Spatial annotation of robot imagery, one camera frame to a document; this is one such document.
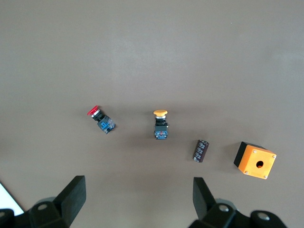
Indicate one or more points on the yellow mushroom push button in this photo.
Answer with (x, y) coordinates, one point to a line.
(160, 133)

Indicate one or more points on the red mushroom push button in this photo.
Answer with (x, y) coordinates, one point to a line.
(104, 124)

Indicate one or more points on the small black contact block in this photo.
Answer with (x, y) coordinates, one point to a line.
(200, 152)

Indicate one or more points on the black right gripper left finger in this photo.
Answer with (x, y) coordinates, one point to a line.
(69, 197)

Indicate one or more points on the orange button enclosure box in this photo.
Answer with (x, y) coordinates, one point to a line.
(249, 156)

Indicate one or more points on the white drawer cabinet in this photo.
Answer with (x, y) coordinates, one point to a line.
(7, 202)

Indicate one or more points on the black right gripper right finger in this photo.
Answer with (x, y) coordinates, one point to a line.
(204, 202)

